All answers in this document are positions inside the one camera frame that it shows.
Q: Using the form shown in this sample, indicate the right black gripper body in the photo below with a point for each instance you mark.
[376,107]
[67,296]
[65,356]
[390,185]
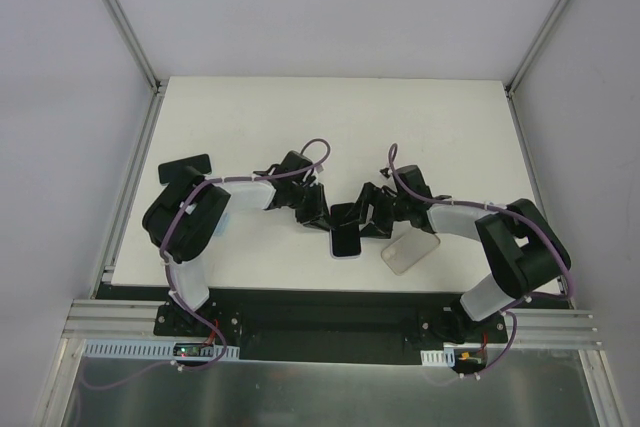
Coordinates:
[379,212]

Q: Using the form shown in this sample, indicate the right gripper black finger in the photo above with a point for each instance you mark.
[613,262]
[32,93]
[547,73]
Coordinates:
[375,231]
[365,201]

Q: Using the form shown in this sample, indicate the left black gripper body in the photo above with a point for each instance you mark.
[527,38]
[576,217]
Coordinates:
[310,204]

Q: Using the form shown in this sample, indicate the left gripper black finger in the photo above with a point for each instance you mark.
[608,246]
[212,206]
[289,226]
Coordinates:
[319,205]
[321,223]

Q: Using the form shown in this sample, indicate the black smartphone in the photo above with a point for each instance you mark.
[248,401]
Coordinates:
[340,216]
[167,171]

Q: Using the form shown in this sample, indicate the lavender phone case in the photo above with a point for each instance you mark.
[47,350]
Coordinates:
[345,243]

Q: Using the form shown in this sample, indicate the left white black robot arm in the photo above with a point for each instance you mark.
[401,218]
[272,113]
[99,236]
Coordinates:
[185,216]

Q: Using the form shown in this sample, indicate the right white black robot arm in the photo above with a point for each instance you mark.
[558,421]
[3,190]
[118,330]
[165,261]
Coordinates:
[521,249]

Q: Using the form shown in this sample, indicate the clear translucent phone case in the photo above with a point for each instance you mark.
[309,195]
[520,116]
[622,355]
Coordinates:
[409,249]

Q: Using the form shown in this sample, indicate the light blue phone case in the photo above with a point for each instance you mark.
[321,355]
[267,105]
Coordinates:
[222,225]

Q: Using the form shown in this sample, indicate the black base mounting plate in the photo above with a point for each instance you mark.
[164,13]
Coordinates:
[388,328]

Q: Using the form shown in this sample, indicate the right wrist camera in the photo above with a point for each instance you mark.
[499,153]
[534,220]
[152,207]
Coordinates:
[386,173]

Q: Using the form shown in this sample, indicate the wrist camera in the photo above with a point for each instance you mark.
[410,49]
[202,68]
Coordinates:
[313,174]
[386,173]

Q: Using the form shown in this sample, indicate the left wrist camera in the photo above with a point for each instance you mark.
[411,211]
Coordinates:
[313,174]

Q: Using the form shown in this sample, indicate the right white slotted cable duct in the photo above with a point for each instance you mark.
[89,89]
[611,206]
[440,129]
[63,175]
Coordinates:
[438,358]

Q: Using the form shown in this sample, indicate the white slotted cable duct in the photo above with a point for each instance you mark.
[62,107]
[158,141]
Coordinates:
[158,350]
[438,358]

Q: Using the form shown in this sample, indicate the right aluminium frame post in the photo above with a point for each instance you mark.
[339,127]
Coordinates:
[540,39]

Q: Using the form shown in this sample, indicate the aluminium frame post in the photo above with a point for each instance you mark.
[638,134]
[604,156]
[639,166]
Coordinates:
[126,31]
[540,39]

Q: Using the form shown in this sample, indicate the left white slotted cable duct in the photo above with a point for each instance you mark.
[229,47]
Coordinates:
[158,350]

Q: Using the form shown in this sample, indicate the horizontal aluminium extrusion rail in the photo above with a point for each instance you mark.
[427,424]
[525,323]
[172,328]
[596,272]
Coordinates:
[567,329]

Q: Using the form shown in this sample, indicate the left aluminium frame post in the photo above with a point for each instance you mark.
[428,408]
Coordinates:
[126,31]

